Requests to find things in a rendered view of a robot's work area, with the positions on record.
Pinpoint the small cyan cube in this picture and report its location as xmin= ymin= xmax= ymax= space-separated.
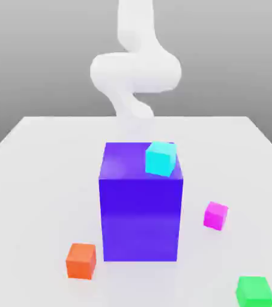
xmin=145 ymin=141 xmax=178 ymax=178

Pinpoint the small magenta cube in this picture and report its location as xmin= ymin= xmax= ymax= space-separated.
xmin=203 ymin=201 xmax=229 ymax=231

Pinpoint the small orange cube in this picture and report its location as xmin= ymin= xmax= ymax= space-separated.
xmin=65 ymin=242 xmax=97 ymax=281

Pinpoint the small green cube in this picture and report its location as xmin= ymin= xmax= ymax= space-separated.
xmin=235 ymin=275 xmax=272 ymax=307

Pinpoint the large purple box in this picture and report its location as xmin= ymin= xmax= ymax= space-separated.
xmin=98 ymin=142 xmax=184 ymax=263

